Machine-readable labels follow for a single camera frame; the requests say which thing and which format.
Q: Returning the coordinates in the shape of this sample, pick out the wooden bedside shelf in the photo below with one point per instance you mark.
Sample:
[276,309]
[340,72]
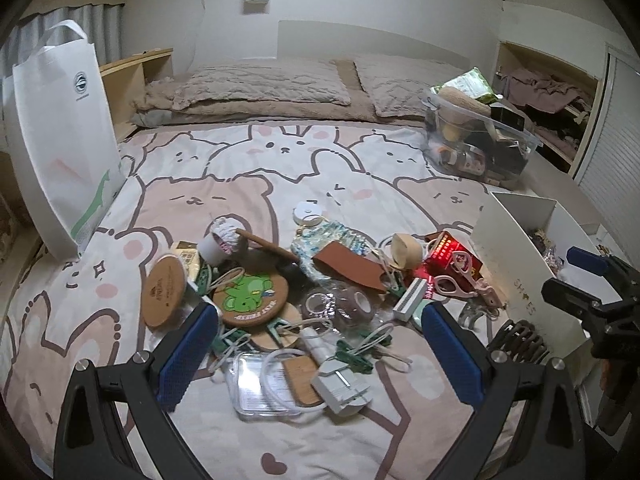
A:
[130,85]

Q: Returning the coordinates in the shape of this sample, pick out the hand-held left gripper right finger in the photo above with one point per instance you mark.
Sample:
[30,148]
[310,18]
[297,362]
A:
[452,355]

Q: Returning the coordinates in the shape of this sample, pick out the white cardboard box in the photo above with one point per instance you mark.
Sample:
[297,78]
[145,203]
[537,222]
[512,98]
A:
[520,270]

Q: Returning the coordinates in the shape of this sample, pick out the green clothes peg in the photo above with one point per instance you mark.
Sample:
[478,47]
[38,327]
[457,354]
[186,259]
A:
[355,357]

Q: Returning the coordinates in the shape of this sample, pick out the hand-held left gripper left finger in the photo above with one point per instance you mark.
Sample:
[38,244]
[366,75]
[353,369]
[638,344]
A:
[190,355]

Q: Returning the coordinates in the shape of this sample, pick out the white tote bag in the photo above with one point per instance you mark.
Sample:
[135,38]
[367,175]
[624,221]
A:
[55,150]

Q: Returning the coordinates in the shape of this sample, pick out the white louvred closet door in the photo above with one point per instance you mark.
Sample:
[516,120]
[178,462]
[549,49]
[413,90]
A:
[615,150]

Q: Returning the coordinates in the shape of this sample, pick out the beige woven roll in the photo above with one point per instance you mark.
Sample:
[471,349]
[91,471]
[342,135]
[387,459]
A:
[465,102]

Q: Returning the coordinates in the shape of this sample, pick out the grey curtain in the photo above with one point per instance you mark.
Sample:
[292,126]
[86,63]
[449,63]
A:
[75,40]

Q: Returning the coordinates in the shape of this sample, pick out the beige quilted pillow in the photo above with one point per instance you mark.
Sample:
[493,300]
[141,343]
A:
[400,85]
[260,82]

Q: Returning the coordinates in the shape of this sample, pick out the white round tape measure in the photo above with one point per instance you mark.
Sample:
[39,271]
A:
[306,211]

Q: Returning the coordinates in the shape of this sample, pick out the pink scissors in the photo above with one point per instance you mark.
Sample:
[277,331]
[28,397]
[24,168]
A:
[460,275]

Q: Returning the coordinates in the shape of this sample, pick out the white headboard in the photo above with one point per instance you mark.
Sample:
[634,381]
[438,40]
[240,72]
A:
[375,42]

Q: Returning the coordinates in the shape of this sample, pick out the blue white patterned pouch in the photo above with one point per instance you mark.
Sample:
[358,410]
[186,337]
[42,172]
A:
[320,240]

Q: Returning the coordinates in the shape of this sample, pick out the dark brown hair claw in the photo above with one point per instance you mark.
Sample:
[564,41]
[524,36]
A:
[517,342]

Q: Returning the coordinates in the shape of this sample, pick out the white tube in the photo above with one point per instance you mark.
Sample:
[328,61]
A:
[315,342]

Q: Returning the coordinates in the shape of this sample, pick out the clear plastic case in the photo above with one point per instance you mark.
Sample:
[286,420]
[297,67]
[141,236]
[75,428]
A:
[250,385]

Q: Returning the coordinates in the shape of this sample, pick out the pile of clothes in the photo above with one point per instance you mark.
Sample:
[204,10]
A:
[545,95]

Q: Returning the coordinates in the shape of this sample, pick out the square bamboo coaster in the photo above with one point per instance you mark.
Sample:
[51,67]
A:
[302,380]

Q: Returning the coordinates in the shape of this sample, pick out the frog print cork coaster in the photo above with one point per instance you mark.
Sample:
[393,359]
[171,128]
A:
[250,300]

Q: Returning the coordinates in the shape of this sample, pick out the black box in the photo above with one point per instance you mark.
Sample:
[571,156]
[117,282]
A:
[510,117]

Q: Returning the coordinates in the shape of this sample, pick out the plain cork coaster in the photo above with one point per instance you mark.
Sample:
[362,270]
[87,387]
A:
[162,292]

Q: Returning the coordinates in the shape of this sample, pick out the clear plastic storage bin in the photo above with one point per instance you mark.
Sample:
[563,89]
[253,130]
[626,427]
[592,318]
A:
[480,150]

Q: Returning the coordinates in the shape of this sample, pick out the white power adapter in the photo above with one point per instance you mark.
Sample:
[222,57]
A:
[340,390]

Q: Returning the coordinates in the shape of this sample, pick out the clear tape roll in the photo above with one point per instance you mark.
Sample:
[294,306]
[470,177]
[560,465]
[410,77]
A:
[352,307]

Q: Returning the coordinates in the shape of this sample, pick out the animal print blanket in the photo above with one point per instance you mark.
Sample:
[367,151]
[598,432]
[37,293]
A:
[225,160]

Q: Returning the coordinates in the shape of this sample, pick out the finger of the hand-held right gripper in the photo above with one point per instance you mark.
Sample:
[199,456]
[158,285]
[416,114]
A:
[587,260]
[570,292]

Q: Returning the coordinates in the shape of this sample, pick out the red holographic pack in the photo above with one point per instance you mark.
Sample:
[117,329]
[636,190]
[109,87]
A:
[440,250]

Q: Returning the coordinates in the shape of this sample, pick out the white cup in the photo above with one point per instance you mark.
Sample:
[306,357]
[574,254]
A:
[212,250]

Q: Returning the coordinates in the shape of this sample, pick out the green snack bag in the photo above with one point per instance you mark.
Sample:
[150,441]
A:
[465,85]

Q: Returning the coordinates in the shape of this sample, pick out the brown leather pouch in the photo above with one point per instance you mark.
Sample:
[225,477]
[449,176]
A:
[350,265]

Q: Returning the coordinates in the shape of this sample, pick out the beige tape roll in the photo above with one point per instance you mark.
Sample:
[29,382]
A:
[405,250]

